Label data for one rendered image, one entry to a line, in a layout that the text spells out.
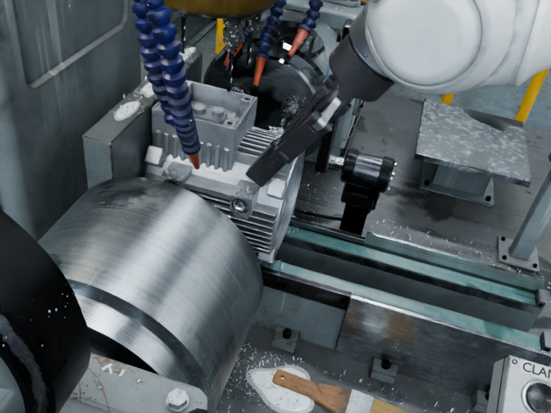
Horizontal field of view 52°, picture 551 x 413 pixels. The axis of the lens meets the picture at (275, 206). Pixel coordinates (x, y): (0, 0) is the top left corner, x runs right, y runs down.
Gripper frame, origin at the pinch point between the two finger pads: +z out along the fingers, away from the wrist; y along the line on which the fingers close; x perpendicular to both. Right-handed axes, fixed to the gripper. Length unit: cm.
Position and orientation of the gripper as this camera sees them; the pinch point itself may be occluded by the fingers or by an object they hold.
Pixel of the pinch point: (269, 162)
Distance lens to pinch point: 74.7
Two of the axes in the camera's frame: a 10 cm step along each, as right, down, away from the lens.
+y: -2.7, 5.8, -7.7
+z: -5.8, 5.4, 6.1
